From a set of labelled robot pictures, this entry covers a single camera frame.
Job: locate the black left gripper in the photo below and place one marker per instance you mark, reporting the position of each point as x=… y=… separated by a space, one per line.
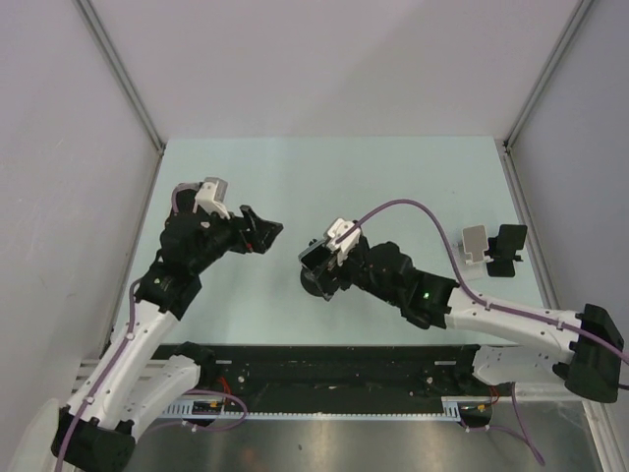
x=252 y=234

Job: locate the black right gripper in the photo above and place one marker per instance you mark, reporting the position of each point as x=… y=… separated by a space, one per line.
x=340 y=269

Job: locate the black round-base clamp stand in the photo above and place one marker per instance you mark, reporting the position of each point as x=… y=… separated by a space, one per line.
x=318 y=284

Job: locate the white folding phone stand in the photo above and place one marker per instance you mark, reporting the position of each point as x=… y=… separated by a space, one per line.
x=474 y=248

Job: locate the black folding phone stand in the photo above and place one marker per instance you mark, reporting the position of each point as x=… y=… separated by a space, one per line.
x=503 y=250

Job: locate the phone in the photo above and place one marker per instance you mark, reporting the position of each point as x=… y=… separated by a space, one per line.
x=315 y=256

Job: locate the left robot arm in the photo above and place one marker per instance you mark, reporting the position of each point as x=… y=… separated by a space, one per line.
x=101 y=424

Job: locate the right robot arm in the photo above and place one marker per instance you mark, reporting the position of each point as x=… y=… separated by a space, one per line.
x=582 y=349

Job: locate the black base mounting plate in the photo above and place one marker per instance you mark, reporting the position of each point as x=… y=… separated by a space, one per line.
x=332 y=379

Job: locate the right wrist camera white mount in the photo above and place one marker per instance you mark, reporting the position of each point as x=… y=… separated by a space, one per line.
x=342 y=236

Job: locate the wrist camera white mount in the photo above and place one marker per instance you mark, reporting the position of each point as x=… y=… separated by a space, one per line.
x=210 y=197
x=342 y=236

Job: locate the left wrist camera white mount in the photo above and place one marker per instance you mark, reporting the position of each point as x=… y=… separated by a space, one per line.
x=210 y=197

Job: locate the white slotted cable duct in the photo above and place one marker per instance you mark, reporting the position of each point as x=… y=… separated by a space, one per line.
x=205 y=410

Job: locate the left aluminium corner post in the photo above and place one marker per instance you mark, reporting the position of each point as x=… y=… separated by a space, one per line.
x=115 y=64

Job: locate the aluminium corner post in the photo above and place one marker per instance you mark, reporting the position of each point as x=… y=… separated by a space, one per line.
x=115 y=64
x=567 y=36

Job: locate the right aluminium corner post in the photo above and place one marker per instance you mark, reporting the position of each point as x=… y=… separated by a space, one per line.
x=567 y=36

